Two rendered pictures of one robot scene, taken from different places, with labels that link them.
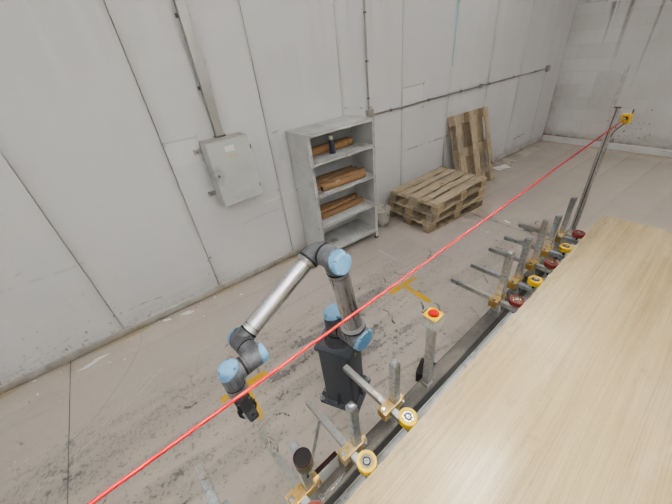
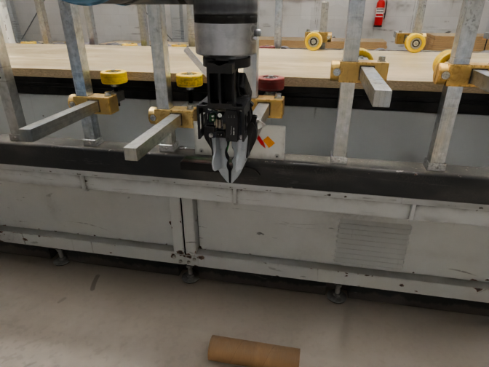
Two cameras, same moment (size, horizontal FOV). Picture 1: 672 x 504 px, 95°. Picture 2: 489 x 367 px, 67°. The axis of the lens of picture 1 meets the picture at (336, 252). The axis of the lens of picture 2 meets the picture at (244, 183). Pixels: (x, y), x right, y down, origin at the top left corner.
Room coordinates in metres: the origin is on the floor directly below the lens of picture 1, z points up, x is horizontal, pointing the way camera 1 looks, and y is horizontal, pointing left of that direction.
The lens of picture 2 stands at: (1.20, 0.95, 1.10)
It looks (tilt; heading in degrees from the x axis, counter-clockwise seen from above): 26 degrees down; 227
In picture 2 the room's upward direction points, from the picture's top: straight up
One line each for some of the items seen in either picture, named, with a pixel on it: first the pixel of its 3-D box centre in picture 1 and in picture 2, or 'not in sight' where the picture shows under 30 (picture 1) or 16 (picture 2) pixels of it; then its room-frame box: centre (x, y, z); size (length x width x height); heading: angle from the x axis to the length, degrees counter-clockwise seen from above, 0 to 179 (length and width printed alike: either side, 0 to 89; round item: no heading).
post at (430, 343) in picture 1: (429, 356); (1, 67); (0.96, -0.40, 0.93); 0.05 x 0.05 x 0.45; 37
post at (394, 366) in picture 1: (394, 394); (82, 81); (0.80, -0.19, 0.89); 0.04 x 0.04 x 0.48; 37
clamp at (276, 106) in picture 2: (304, 491); (258, 105); (0.49, 0.23, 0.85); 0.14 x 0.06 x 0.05; 127
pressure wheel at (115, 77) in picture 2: (407, 422); (116, 88); (0.69, -0.22, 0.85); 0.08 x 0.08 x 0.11
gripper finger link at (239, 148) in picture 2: not in sight; (236, 162); (0.83, 0.52, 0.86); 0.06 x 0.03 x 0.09; 38
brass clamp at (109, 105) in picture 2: (391, 405); (93, 103); (0.79, -0.17, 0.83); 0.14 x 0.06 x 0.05; 127
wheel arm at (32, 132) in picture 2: (374, 395); (81, 111); (0.85, -0.10, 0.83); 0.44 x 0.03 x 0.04; 37
